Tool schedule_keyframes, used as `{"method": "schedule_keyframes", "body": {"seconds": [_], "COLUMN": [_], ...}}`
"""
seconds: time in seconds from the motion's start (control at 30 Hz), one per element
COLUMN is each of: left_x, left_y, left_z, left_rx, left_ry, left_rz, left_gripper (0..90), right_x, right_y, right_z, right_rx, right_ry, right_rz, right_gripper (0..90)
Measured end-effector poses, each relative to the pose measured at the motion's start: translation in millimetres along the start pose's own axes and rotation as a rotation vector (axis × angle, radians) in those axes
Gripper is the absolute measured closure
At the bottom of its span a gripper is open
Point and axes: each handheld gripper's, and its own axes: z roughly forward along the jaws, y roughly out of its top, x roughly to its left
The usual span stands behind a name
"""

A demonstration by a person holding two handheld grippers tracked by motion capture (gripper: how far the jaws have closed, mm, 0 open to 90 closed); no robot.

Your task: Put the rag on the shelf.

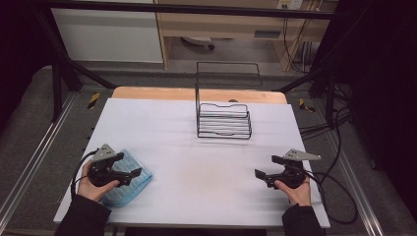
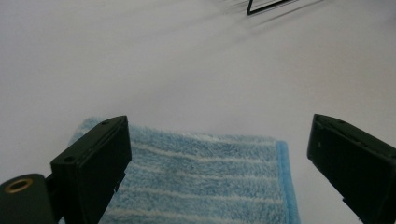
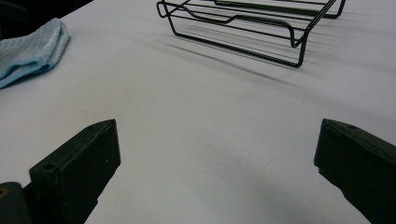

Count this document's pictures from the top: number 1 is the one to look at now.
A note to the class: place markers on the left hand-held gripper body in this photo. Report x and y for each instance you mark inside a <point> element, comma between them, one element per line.
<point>104,170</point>

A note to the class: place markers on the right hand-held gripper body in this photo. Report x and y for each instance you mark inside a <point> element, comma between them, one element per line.
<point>291,172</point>

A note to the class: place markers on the blue striped cloth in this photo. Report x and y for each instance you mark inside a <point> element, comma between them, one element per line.
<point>129,193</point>

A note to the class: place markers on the person's right hand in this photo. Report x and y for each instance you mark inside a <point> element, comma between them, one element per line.
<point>296,195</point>

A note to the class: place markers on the person's left hand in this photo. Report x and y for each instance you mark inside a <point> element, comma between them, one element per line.
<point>88,189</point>

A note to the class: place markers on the yellow black tape strip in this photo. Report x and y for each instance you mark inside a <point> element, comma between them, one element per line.
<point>93,101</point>
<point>305,105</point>

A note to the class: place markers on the black metal stand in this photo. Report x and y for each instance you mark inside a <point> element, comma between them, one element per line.
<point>57,88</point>
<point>329,88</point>

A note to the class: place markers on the white cabinet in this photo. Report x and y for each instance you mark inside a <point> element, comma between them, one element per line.
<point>105,36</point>

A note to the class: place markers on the grey chair base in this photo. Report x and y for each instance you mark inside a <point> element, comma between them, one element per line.
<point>198,41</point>

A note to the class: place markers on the light wooden desk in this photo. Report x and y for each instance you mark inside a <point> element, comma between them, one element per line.
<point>229,26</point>

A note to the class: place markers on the black metal crossbar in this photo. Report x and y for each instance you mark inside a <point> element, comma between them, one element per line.
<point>196,8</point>

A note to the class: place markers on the aluminium rail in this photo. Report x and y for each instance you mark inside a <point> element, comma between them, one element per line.
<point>357,183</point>
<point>36,154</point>

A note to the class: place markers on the wall power outlet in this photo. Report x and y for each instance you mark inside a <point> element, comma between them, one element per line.
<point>290,4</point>

